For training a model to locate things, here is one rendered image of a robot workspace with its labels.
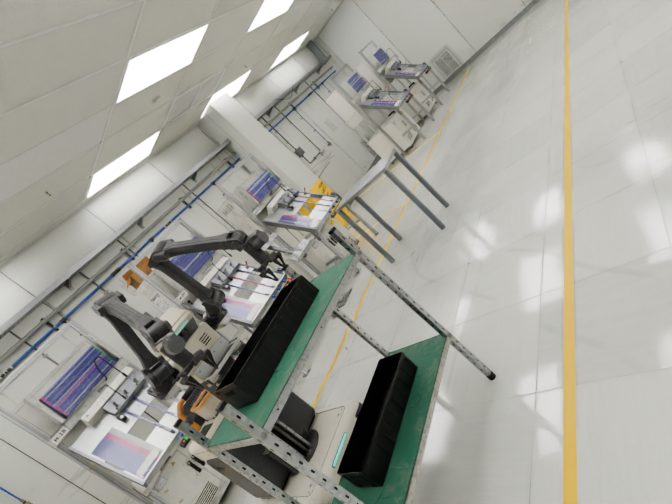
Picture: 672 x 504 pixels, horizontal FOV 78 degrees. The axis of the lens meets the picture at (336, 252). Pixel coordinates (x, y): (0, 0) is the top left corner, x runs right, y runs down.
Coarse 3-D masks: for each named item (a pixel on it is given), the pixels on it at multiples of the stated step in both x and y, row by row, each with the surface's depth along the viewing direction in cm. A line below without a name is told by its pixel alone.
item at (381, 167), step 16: (384, 160) 391; (400, 160) 401; (368, 176) 398; (416, 176) 406; (352, 192) 406; (432, 192) 411; (368, 208) 444; (352, 224) 412; (384, 224) 450; (368, 240) 418; (384, 256) 423
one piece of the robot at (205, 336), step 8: (208, 320) 215; (200, 328) 208; (208, 328) 211; (216, 328) 217; (192, 336) 204; (200, 336) 206; (208, 336) 210; (216, 336) 212; (192, 344) 202; (200, 344) 205; (208, 344) 208; (192, 352) 201; (168, 360) 197; (176, 368) 194; (192, 368) 198; (176, 376) 193; (192, 376) 198
